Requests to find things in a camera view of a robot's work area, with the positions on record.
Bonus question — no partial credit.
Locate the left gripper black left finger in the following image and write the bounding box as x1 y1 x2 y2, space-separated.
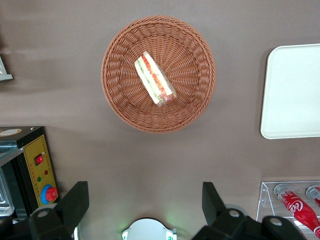
28 181 90 240

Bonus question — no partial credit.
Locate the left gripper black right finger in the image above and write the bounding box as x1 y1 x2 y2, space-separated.
191 181 253 240

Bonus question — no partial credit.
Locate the triangle sandwich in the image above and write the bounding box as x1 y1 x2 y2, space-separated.
134 50 178 108

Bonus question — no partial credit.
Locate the cream rectangular tray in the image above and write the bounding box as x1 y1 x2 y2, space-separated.
259 43 320 140

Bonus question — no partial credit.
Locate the round brown wicker basket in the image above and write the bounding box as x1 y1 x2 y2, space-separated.
100 15 217 134

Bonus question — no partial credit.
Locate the grey snack rack tray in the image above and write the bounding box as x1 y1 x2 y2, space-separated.
0 56 14 82

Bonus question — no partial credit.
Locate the clear acrylic bottle rack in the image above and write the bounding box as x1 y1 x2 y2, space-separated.
256 180 320 235

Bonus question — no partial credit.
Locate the steel warmer pan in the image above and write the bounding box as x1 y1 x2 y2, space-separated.
0 166 15 217

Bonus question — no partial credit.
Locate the black sausage warmer yellow panel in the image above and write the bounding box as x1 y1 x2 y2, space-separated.
0 126 60 221

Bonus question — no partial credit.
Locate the red cola bottle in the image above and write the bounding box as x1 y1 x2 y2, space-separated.
273 183 320 239
305 185 320 207

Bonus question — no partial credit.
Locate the red knob blue ring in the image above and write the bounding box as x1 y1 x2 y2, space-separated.
40 184 59 205

